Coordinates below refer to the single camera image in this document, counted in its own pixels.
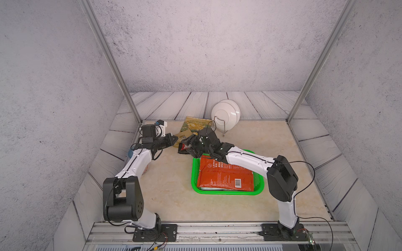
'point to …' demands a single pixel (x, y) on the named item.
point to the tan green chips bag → (193, 123)
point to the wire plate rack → (224, 127)
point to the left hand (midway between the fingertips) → (179, 137)
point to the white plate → (226, 113)
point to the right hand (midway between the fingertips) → (181, 144)
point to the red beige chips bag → (213, 174)
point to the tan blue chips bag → (182, 136)
